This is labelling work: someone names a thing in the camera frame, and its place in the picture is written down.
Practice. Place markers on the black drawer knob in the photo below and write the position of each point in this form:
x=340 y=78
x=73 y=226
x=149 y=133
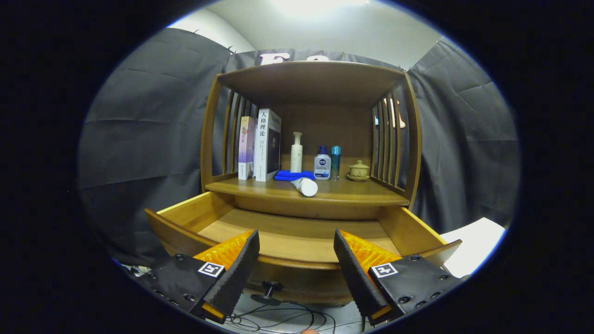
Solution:
x=269 y=292

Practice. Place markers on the wooden cabinet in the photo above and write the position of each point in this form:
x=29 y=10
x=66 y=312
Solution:
x=311 y=83

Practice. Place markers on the teal bottle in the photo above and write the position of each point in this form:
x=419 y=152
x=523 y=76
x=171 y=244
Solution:
x=335 y=162

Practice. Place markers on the white pump bottle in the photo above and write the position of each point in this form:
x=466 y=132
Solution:
x=296 y=157

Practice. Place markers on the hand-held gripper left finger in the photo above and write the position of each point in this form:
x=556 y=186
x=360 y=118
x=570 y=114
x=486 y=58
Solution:
x=239 y=273

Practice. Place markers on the ceramic lidded teacup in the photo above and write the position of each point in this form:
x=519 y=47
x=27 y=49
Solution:
x=358 y=170

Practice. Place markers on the blue folded cloth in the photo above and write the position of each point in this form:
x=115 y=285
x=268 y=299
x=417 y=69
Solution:
x=287 y=175

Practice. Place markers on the black backdrop cloth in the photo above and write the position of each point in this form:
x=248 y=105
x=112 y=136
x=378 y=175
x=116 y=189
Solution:
x=139 y=139

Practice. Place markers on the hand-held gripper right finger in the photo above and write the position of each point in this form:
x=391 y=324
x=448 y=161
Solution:
x=356 y=278

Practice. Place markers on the white tube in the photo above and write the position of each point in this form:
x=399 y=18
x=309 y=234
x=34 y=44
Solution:
x=306 y=187

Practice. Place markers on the wooden countertop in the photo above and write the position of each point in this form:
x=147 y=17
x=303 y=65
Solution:
x=352 y=190

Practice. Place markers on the white board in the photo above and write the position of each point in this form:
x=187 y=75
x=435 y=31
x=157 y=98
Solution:
x=478 y=246

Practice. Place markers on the purple book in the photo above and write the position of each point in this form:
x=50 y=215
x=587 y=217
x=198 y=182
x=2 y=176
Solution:
x=246 y=148

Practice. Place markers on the white book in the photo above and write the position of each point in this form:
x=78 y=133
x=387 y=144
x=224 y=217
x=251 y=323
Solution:
x=262 y=144

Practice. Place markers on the wooden drawer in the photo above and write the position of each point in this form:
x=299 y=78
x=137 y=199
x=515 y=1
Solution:
x=297 y=232

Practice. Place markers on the white bottle with blue cap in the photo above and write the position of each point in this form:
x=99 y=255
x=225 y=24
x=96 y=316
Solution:
x=322 y=167

